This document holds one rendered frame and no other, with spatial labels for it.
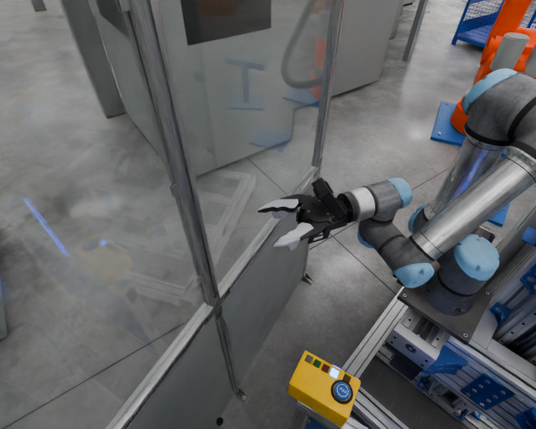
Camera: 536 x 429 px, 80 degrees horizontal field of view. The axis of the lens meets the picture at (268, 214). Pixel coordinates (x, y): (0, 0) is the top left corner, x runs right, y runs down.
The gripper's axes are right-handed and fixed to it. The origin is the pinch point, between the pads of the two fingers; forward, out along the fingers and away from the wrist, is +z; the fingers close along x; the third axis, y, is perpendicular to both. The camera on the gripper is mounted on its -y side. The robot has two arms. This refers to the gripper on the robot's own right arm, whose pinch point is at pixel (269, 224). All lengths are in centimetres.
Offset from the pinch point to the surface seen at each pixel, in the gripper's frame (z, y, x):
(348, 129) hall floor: -187, 176, 209
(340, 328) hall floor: -58, 148, 5
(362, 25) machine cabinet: -236, 105, 299
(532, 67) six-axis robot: -315, 85, 140
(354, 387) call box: -12.6, 34.4, -31.9
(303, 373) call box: -2.1, 35.5, -24.3
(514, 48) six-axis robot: -298, 73, 156
